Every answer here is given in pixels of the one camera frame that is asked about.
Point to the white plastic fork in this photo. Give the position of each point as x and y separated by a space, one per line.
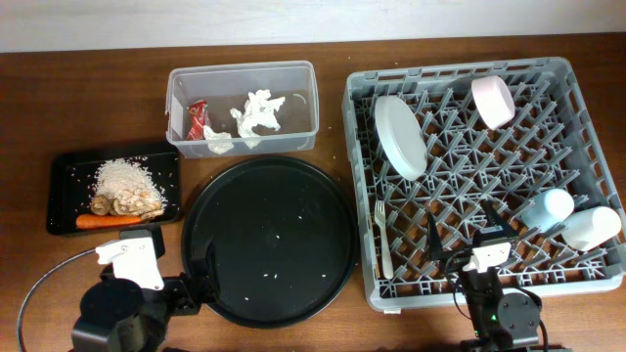
380 219

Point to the grey plate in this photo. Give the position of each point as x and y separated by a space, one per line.
401 137

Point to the black rectangular tray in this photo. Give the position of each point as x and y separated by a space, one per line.
73 181

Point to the red snack wrapper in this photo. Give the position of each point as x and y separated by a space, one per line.
198 115

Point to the rice and peanut shells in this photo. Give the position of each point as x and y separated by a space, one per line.
130 188

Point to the clear plastic bin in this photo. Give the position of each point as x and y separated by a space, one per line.
226 87

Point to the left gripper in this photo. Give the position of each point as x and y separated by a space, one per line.
206 274

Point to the brown mushroom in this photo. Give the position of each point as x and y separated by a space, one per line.
100 205

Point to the round black serving tray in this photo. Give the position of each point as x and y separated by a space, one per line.
285 237

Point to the light blue cup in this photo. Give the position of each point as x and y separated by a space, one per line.
548 209

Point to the grey dishwasher rack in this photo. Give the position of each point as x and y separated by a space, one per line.
549 143

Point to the small white tissue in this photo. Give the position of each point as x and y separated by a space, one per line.
218 142

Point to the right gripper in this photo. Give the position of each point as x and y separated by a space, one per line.
434 241

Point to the white cup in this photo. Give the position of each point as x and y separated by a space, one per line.
589 228

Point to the pink bowl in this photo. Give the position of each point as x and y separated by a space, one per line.
493 101

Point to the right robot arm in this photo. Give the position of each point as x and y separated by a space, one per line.
501 321

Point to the orange carrot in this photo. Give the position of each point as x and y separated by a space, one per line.
93 222

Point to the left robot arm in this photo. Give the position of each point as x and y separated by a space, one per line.
129 309

